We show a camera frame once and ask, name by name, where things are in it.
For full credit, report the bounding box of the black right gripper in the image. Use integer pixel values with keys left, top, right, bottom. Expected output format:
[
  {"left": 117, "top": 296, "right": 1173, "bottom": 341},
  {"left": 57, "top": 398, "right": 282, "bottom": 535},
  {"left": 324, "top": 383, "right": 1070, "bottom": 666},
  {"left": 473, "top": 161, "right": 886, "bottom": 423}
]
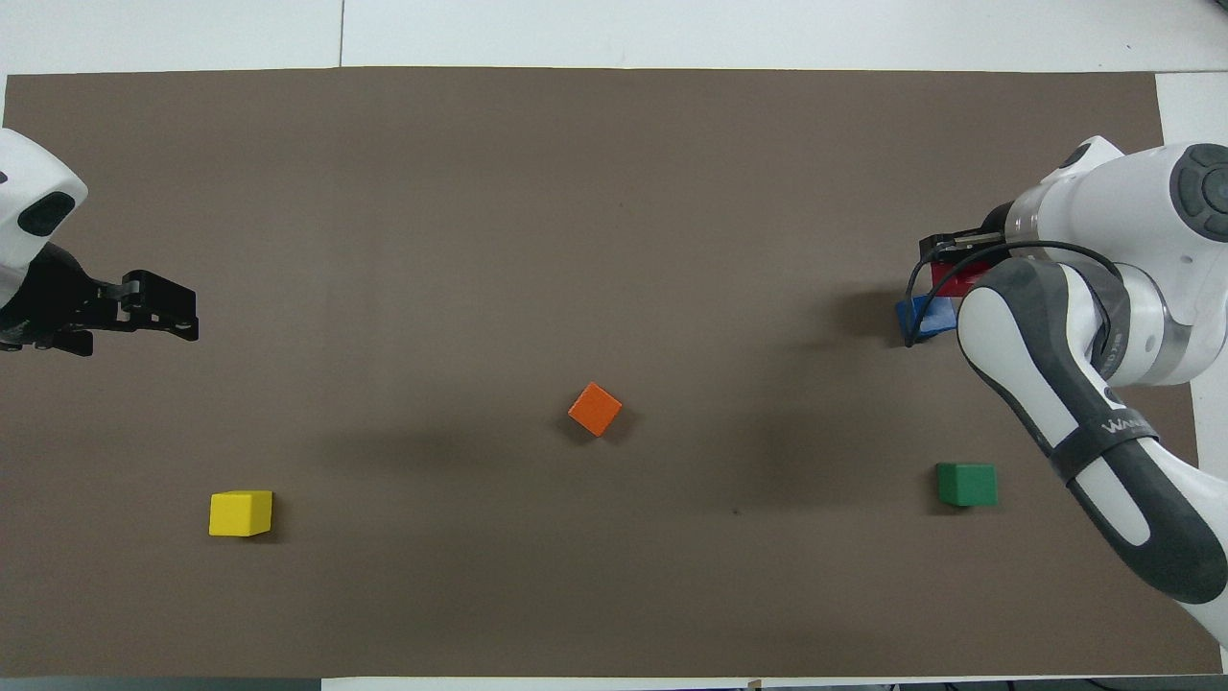
[{"left": 918, "top": 222, "right": 1014, "bottom": 271}]

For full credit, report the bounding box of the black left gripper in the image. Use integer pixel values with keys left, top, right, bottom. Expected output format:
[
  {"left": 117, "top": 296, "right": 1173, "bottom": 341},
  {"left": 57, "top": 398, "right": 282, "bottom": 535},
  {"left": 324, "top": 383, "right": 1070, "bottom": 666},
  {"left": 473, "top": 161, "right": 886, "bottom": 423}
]
[{"left": 0, "top": 243, "right": 201, "bottom": 357}]

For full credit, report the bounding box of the red block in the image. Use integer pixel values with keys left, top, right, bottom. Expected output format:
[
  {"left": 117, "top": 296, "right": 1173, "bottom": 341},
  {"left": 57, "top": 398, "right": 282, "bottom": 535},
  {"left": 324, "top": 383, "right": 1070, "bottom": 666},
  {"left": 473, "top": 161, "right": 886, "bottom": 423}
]
[{"left": 928, "top": 262, "right": 985, "bottom": 299}]

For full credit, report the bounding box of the blue block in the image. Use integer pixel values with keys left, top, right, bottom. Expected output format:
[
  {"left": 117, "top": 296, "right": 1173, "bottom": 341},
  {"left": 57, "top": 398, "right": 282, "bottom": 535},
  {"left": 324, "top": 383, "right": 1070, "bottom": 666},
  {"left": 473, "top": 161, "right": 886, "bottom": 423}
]
[{"left": 894, "top": 295, "right": 961, "bottom": 346}]

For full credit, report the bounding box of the yellow block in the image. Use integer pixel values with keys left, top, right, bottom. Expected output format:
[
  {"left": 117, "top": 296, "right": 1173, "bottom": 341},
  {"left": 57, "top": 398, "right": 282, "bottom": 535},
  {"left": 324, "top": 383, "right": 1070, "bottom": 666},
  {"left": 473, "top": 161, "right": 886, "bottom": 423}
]
[{"left": 208, "top": 490, "right": 274, "bottom": 538}]

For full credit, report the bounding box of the green block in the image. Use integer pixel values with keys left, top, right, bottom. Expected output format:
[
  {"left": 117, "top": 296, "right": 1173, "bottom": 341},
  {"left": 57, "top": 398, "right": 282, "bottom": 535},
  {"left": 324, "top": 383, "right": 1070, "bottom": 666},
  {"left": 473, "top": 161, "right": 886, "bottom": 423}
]
[{"left": 936, "top": 463, "right": 999, "bottom": 508}]

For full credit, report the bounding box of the orange block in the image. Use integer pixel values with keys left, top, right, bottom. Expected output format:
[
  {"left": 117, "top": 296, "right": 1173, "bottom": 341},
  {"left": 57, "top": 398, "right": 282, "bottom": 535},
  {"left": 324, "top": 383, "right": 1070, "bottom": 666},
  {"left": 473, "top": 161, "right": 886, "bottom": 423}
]
[{"left": 568, "top": 382, "right": 624, "bottom": 439}]

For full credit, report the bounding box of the brown table mat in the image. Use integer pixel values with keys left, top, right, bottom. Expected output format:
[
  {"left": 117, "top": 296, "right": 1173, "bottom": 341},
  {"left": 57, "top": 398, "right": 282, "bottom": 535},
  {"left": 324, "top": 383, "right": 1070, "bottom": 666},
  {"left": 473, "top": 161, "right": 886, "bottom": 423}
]
[{"left": 0, "top": 65, "right": 1224, "bottom": 679}]

